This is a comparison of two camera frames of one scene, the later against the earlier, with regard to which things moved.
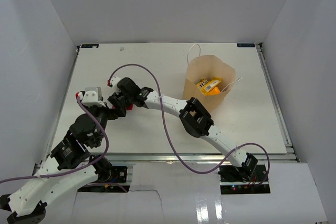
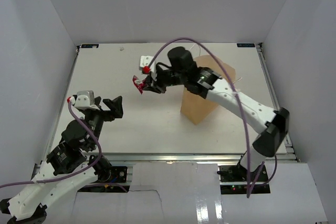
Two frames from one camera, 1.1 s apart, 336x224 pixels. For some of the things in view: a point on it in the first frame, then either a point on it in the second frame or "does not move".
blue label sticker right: [246, 45] does not move
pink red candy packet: [129, 108] → [139, 84]
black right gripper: [120, 93] → [151, 81]
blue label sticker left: [90, 45] does not move
